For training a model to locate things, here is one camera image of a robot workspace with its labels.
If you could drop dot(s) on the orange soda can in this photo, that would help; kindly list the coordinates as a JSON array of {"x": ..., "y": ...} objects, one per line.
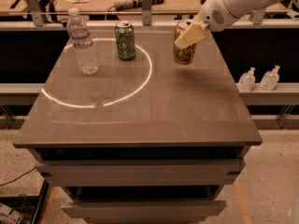
[{"x": 183, "y": 56}]

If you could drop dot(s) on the lower grey drawer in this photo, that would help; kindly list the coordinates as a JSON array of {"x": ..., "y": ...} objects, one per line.
[{"x": 144, "y": 212}]

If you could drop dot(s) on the grey drawer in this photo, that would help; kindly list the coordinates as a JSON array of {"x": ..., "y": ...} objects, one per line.
[
  {"x": 144, "y": 212},
  {"x": 141, "y": 173}
]

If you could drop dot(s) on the clear sanitizer bottle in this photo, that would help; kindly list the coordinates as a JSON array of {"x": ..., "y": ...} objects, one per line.
[
  {"x": 270, "y": 79},
  {"x": 247, "y": 80}
]

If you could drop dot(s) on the clear plastic water bottle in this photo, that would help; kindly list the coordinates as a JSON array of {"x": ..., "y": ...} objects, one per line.
[{"x": 82, "y": 42}]

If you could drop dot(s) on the green soda can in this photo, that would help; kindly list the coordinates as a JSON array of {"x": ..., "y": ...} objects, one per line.
[{"x": 125, "y": 40}]

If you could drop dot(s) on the upper grey drawer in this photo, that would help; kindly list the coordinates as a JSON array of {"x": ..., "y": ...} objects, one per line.
[{"x": 141, "y": 173}]

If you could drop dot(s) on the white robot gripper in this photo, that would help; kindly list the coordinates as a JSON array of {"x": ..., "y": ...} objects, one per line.
[{"x": 214, "y": 14}]

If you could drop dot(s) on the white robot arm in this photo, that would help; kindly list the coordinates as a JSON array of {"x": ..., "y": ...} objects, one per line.
[{"x": 246, "y": 6}]

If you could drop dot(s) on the right metal railing bracket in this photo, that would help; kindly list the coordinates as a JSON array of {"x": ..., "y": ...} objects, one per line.
[{"x": 257, "y": 15}]

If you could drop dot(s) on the metal railing bracket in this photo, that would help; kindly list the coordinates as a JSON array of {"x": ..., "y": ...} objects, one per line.
[
  {"x": 257, "y": 15},
  {"x": 36, "y": 13},
  {"x": 146, "y": 12}
]

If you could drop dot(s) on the white power strip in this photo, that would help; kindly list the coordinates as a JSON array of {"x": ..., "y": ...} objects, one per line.
[{"x": 127, "y": 4}]

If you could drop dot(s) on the middle metal railing bracket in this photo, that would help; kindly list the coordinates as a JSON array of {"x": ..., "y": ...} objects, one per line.
[{"x": 146, "y": 12}]

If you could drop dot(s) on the black crate on floor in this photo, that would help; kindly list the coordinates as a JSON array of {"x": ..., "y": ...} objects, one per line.
[{"x": 23, "y": 208}]

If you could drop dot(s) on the left metal railing bracket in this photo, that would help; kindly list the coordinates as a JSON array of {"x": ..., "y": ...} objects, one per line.
[{"x": 36, "y": 13}]

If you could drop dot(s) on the left clear sanitizer bottle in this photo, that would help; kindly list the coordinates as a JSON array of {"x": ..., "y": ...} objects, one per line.
[{"x": 247, "y": 80}]

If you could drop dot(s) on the right clear sanitizer bottle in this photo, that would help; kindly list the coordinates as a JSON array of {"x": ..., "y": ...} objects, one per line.
[{"x": 270, "y": 79}]

